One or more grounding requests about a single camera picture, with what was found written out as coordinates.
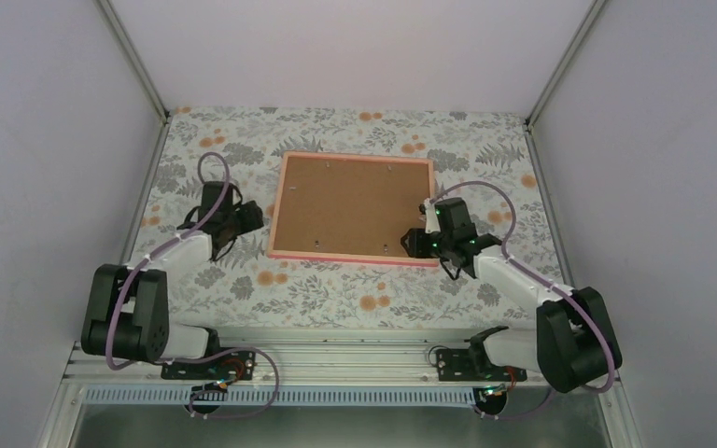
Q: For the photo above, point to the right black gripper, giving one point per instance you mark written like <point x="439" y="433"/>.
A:
<point x="415" y="248"/>

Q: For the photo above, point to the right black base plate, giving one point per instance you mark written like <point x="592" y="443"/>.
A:
<point x="456" y="365"/>

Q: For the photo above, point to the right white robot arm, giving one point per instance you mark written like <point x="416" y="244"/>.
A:
<point x="572" y="343"/>

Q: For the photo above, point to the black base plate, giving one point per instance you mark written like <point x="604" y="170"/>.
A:
<point x="456" y="365"/>
<point x="216" y="368"/>

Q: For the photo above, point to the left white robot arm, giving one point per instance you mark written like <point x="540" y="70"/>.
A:
<point x="128" y="315"/>

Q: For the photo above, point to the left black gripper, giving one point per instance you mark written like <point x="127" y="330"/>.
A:
<point x="253" y="216"/>

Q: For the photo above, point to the pink picture frame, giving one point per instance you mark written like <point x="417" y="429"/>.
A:
<point x="348" y="208"/>

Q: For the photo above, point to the floral patterned table mat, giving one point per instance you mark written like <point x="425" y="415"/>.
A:
<point x="483" y="157"/>

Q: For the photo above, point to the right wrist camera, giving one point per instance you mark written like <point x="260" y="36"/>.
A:
<point x="427" y="210"/>

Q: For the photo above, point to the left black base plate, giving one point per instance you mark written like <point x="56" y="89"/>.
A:
<point x="216" y="368"/>

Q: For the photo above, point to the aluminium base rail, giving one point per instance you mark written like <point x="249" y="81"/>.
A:
<point x="302" y="367"/>

